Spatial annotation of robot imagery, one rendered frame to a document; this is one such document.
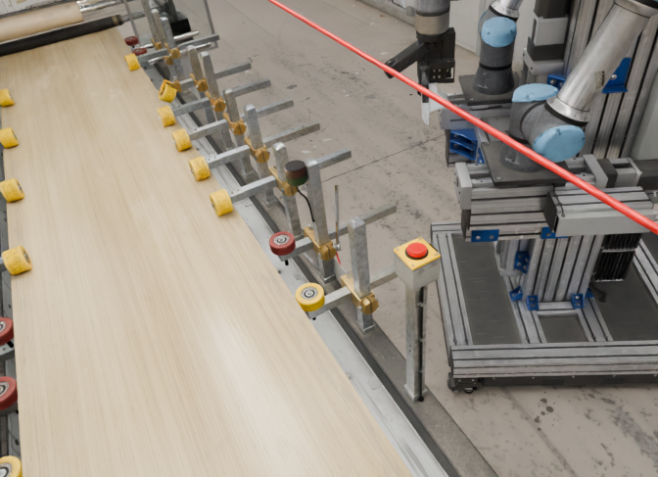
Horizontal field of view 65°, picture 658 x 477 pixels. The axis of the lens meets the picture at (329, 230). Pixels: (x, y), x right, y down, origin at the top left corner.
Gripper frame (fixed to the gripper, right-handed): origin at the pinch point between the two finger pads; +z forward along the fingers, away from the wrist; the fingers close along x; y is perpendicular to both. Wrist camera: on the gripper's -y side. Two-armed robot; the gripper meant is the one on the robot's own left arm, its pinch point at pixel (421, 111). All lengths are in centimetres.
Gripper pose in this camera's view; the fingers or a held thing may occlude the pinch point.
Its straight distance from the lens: 135.7
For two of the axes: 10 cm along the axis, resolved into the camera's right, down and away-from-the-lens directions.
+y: 9.9, -0.5, -1.0
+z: 1.0, 7.5, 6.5
